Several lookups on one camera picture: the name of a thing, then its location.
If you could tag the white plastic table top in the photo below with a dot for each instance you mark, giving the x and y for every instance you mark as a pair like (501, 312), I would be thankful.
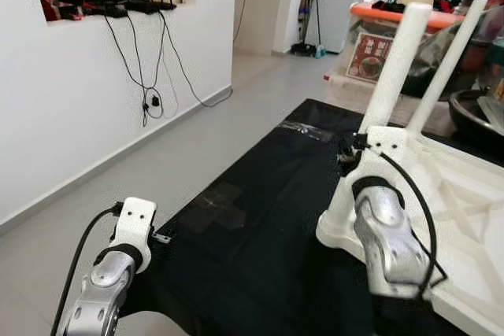
(465, 218)

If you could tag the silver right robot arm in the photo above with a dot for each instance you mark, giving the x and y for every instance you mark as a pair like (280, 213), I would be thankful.
(386, 234)

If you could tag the clear tape strip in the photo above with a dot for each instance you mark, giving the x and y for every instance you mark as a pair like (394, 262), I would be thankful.
(307, 131)

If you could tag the clear tape cross patch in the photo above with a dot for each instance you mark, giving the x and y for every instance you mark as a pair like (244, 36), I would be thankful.
(216, 206)

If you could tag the white low platform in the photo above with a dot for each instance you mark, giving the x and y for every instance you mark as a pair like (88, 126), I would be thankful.
(350, 96)

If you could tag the red printed carton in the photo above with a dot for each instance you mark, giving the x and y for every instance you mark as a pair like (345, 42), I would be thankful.
(368, 59)

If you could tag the black table cloth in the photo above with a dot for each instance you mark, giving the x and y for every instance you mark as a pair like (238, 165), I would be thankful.
(260, 273)

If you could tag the mop with teal head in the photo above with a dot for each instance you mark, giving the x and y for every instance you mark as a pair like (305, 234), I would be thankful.
(307, 49)

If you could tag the black round basin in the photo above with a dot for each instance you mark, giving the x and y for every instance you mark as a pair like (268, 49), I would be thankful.
(472, 123)

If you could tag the black power adapter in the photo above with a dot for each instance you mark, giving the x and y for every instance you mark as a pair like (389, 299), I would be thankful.
(155, 102)

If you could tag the white fridge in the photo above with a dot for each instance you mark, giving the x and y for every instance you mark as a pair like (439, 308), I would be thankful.
(342, 13)

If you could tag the orange lidded storage box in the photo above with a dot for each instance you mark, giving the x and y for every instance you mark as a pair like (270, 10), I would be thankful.
(378, 15)

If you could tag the clear plastic bin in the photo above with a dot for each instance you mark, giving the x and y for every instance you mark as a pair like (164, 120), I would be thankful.
(494, 108)

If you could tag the black plastic bag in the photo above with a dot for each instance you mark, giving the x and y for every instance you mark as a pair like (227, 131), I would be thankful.
(472, 45)

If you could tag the green pot lid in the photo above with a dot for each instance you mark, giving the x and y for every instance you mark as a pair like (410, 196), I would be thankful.
(496, 51)

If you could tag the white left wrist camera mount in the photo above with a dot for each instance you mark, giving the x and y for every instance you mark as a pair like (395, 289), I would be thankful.
(134, 222)

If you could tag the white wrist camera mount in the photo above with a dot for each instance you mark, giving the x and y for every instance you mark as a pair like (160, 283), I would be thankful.
(386, 143)
(134, 222)

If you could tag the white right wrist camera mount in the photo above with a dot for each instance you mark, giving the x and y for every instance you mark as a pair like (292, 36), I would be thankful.
(386, 143)

